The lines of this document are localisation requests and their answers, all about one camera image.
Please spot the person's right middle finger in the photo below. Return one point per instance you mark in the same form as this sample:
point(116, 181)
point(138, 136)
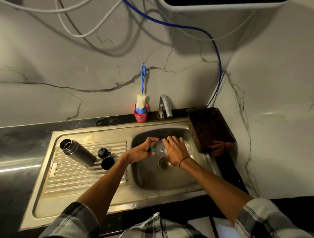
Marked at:
point(174, 140)

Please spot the person's left thumb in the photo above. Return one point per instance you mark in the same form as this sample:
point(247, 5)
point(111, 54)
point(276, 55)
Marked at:
point(150, 154)

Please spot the person's left hand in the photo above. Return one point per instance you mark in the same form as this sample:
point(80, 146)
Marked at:
point(138, 154)

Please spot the person's right forearm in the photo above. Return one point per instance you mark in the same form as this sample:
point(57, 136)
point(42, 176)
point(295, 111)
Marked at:
point(215, 188)

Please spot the black flask lid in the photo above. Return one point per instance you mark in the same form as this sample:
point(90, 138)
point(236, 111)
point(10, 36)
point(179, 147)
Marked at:
point(103, 153)

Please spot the chrome faucet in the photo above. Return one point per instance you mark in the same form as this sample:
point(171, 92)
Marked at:
point(164, 105)

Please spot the red brush holder cup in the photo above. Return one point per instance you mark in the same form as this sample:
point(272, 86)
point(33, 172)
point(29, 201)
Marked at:
point(140, 115)

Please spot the steel flask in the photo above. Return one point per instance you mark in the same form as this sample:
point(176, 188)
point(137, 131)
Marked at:
point(78, 153)

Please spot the sink drain strainer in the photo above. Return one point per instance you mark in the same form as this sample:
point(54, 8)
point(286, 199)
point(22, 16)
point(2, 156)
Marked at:
point(164, 164)

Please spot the grey plaid shirt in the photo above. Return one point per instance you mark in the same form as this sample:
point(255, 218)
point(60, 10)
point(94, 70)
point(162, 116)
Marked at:
point(73, 222)

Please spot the stainless steel sink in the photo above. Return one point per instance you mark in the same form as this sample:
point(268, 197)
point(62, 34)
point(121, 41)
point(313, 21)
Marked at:
point(73, 186)

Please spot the brown perforated basket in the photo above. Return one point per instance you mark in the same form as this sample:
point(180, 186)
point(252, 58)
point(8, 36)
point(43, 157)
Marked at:
point(211, 128)

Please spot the orange scrubber cloth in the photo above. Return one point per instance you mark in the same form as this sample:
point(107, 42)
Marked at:
point(219, 148)

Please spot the person's right hand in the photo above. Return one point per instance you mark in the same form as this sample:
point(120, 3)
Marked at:
point(177, 153)

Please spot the black wrist band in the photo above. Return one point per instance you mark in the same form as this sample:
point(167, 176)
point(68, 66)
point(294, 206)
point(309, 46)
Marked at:
point(184, 159)

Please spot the white wall appliance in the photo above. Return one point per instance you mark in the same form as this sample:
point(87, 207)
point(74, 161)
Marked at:
point(220, 4)

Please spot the person's left forearm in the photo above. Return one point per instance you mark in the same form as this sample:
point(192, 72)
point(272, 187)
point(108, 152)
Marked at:
point(105, 186)

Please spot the clear plastic bottle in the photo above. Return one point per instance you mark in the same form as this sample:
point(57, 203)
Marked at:
point(160, 149)

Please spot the black flask cup cap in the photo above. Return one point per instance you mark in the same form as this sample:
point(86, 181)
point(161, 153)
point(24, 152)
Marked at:
point(108, 163)

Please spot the blue bottle brush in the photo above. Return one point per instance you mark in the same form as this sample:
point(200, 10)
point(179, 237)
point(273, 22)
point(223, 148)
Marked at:
point(142, 98)

